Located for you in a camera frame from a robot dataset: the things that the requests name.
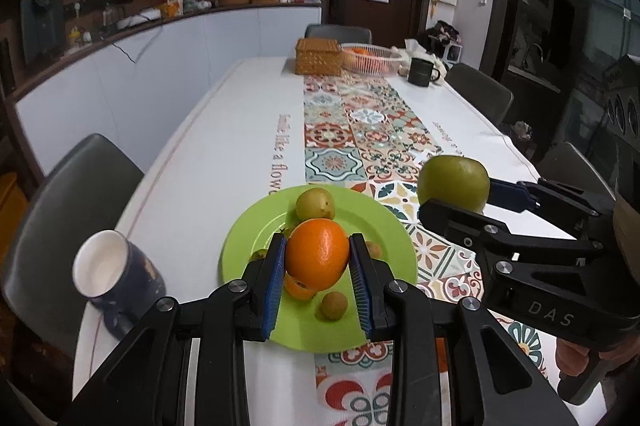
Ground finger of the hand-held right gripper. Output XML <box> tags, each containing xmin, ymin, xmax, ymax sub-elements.
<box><xmin>486</xmin><ymin>177</ymin><xmax>617</xmax><ymax>234</ymax></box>
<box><xmin>418</xmin><ymin>198</ymin><xmax>627</xmax><ymax>351</ymax></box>

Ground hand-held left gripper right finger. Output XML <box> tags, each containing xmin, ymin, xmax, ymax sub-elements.
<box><xmin>348</xmin><ymin>233</ymin><xmax>581</xmax><ymax>426</ymax></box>

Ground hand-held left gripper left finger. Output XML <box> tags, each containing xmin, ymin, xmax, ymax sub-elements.
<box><xmin>60</xmin><ymin>231</ymin><xmax>288</xmax><ymax>426</ymax></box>

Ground orange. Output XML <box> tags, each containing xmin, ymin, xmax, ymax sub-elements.
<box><xmin>284</xmin><ymin>275</ymin><xmax>317</xmax><ymax>302</ymax></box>
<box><xmin>285</xmin><ymin>218</ymin><xmax>351</xmax><ymax>291</ymax></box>

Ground green apple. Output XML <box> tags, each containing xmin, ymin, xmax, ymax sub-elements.
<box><xmin>417</xmin><ymin>156</ymin><xmax>491</xmax><ymax>213</ymax></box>

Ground green plate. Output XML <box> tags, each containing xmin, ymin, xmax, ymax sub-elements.
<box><xmin>221</xmin><ymin>185</ymin><xmax>418</xmax><ymax>353</ymax></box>

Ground green pear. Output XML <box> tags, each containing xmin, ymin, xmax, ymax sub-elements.
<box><xmin>296</xmin><ymin>187</ymin><xmax>336</xmax><ymax>222</ymax></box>

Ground person's right hand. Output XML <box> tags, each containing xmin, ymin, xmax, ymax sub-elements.
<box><xmin>556</xmin><ymin>338</ymin><xmax>592</xmax><ymax>378</ymax></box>

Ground grey chair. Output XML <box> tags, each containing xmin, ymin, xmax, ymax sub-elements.
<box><xmin>537</xmin><ymin>142</ymin><xmax>616</xmax><ymax>202</ymax></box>
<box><xmin>445</xmin><ymin>62</ymin><xmax>515</xmax><ymax>127</ymax></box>
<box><xmin>305</xmin><ymin>24</ymin><xmax>373</xmax><ymax>45</ymax></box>
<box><xmin>2</xmin><ymin>133</ymin><xmax>146</xmax><ymax>357</ymax></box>

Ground patterned table runner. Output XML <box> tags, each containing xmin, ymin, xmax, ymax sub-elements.
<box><xmin>302</xmin><ymin>73</ymin><xmax>546</xmax><ymax>426</ymax></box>

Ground black mug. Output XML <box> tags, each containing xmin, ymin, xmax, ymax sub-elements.
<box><xmin>407</xmin><ymin>58</ymin><xmax>442</xmax><ymax>87</ymax></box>

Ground navy blue mug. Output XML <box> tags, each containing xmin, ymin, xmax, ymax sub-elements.
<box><xmin>73</xmin><ymin>229</ymin><xmax>167</xmax><ymax>341</ymax></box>

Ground glass sliding door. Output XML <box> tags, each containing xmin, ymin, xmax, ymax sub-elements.
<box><xmin>500</xmin><ymin>0</ymin><xmax>640</xmax><ymax>187</ymax></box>

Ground white soft toy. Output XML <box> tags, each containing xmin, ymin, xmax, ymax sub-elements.
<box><xmin>397</xmin><ymin>38</ymin><xmax>451</xmax><ymax>72</ymax></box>

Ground dark bag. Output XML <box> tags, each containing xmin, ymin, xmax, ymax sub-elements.
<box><xmin>425</xmin><ymin>20</ymin><xmax>463</xmax><ymax>49</ymax></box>

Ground wicker basket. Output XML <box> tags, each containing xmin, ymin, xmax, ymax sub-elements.
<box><xmin>295</xmin><ymin>37</ymin><xmax>343</xmax><ymax>75</ymax></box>

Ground white counter cabinets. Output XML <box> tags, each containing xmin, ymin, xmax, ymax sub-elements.
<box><xmin>15</xmin><ymin>3</ymin><xmax>323</xmax><ymax>177</ymax></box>

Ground black cable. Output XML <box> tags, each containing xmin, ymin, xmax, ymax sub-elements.
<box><xmin>107</xmin><ymin>26</ymin><xmax>166</xmax><ymax>64</ymax></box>

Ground dark wall-mounted appliance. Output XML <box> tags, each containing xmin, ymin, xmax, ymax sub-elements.
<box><xmin>20</xmin><ymin>0</ymin><xmax>66</xmax><ymax>64</ymax></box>

